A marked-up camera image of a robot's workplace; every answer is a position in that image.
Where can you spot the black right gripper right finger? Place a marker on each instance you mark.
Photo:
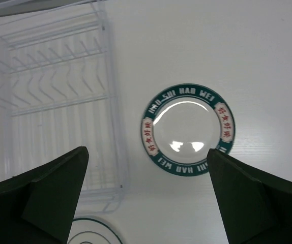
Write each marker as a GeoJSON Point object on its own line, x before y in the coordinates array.
{"type": "Point", "coordinates": [255, 206]}

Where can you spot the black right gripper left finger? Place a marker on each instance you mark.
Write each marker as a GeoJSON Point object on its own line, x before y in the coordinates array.
{"type": "Point", "coordinates": [38, 206]}

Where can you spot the green rim lettered plate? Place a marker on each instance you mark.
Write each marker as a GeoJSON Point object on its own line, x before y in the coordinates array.
{"type": "Point", "coordinates": [181, 124]}

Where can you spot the green ring white plate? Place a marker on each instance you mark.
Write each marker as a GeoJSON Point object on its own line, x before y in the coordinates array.
{"type": "Point", "coordinates": [89, 230]}

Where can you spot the white wire dish rack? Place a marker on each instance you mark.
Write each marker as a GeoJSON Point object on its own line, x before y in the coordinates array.
{"type": "Point", "coordinates": [58, 91]}

